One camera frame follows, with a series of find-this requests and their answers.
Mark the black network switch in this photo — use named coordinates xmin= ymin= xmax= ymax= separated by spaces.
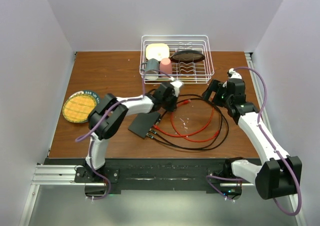
xmin=128 ymin=112 xmax=161 ymax=139

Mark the red ethernet cable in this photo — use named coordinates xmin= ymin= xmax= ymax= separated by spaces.
xmin=152 ymin=99 xmax=221 ymax=143

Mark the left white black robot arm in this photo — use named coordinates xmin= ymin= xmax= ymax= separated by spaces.
xmin=75 ymin=80 xmax=184 ymax=182

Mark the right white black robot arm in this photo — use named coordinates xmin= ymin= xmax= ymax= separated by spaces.
xmin=202 ymin=78 xmax=302 ymax=200

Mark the grey mug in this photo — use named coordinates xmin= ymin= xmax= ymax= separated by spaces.
xmin=141 ymin=58 xmax=160 ymax=81

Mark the pink cup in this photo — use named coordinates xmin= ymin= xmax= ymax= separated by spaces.
xmin=159 ymin=58 xmax=173 ymax=77

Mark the dark brown oval bowl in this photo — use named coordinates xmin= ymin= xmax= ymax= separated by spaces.
xmin=170 ymin=50 xmax=206 ymax=64

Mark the cream square plate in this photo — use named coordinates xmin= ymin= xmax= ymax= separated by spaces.
xmin=145 ymin=43 xmax=170 ymax=61

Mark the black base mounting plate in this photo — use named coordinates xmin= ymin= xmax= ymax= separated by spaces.
xmin=74 ymin=157 xmax=242 ymax=196

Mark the round yellow green coaster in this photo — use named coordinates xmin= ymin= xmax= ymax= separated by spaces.
xmin=62 ymin=90 xmax=101 ymax=124

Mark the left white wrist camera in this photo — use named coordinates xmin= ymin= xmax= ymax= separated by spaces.
xmin=170 ymin=80 xmax=184 ymax=97

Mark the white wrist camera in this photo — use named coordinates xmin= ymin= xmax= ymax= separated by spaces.
xmin=170 ymin=80 xmax=184 ymax=97
xmin=227 ymin=68 xmax=242 ymax=80

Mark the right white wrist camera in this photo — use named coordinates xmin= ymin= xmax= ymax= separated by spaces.
xmin=227 ymin=68 xmax=242 ymax=80

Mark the white wire dish rack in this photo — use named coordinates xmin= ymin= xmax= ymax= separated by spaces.
xmin=139 ymin=34 xmax=215 ymax=84

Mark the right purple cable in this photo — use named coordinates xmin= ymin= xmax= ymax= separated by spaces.
xmin=206 ymin=66 xmax=303 ymax=217

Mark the purple cable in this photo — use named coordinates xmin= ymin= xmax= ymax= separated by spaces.
xmin=74 ymin=68 xmax=176 ymax=201
xmin=206 ymin=66 xmax=303 ymax=217

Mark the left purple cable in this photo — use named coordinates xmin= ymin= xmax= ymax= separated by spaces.
xmin=74 ymin=68 xmax=176 ymax=201

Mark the aluminium frame rail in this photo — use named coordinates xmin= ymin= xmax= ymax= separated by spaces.
xmin=21 ymin=68 xmax=302 ymax=226

